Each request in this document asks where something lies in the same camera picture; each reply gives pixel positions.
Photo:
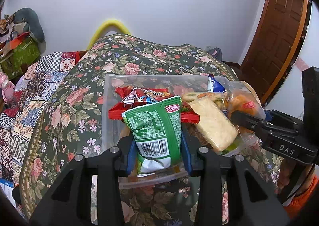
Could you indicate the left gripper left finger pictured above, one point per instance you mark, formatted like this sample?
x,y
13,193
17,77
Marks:
x,y
68,200

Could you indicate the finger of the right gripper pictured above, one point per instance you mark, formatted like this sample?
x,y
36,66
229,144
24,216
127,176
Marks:
x,y
272,116
248,121

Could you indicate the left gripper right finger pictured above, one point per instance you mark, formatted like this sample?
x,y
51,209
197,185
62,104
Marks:
x,y
251,201

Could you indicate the bread bun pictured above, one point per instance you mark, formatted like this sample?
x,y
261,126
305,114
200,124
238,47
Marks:
x,y
247,102

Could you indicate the sandwich bread slice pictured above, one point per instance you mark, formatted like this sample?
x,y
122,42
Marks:
x,y
214,126

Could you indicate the blue chips bag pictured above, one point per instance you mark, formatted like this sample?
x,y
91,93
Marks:
x,y
214,86

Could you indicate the green snack bag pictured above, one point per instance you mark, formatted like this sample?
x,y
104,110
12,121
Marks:
x,y
156,129

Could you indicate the orange cracker pack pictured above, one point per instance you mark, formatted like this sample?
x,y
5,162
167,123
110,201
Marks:
x,y
219,98

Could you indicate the right hand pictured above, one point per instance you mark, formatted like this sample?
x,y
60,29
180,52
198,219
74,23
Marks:
x,y
286,168

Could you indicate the orange jacket sleeve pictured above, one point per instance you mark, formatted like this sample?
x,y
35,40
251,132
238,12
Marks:
x,y
299,202

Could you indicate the grey bag on floor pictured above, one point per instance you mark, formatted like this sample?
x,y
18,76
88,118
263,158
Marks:
x,y
214,52

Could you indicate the brown wooden door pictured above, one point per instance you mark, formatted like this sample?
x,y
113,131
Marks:
x,y
274,45

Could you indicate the clear plastic storage box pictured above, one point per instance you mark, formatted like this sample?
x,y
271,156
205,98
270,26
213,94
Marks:
x,y
125,92

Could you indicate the patchwork quilt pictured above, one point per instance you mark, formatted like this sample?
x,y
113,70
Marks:
x,y
31,94

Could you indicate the pink plush toy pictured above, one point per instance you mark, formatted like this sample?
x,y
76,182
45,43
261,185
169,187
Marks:
x,y
7,88

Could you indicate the green cardboard box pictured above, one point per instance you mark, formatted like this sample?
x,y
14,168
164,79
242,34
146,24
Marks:
x,y
27,52

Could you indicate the yellow curved headboard tube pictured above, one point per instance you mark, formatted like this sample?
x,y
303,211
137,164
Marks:
x,y
106,27

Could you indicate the grey plush pillow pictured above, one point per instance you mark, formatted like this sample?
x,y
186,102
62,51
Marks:
x,y
29,16

